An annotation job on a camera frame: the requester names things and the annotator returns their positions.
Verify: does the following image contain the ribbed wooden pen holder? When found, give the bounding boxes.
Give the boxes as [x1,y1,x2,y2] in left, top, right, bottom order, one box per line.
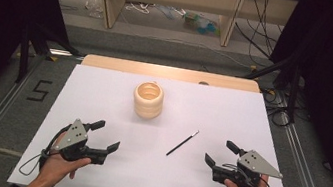
[129,79,167,123]

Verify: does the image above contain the white table mat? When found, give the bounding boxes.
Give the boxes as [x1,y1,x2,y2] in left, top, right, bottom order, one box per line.
[5,55,314,187]

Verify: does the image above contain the colourful plastic bottles bundle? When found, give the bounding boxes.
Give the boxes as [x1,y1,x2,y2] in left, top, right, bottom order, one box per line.
[179,9,224,38]

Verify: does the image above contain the hanging black cables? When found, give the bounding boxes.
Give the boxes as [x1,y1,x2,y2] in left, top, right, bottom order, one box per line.
[228,0,289,70]

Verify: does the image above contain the person's left hand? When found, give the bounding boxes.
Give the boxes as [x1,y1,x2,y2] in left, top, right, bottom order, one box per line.
[34,128,96,187]

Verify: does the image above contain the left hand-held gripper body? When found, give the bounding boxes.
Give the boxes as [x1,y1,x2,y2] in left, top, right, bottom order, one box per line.
[52,116,114,168]

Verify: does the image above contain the clear plastic bag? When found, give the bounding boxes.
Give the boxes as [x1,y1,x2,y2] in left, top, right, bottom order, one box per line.
[83,0,106,20]

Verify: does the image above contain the thin black pen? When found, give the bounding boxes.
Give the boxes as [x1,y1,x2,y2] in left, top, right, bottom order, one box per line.
[165,126,200,161]

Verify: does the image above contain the white cord on floor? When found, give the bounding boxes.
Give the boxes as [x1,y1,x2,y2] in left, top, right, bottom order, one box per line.
[124,0,156,17]

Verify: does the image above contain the coiled black floor cables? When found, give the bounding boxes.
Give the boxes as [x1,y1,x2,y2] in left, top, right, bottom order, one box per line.
[256,86,298,130]

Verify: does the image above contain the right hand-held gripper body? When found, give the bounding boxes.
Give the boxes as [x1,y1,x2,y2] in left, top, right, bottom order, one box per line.
[208,144,287,187]

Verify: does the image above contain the left hand-held gripper black cable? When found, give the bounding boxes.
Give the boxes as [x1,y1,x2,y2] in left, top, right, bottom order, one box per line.
[17,117,72,182]

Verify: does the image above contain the black metal stand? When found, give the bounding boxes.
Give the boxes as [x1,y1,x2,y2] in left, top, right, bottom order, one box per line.
[13,19,85,93]
[237,45,307,126]

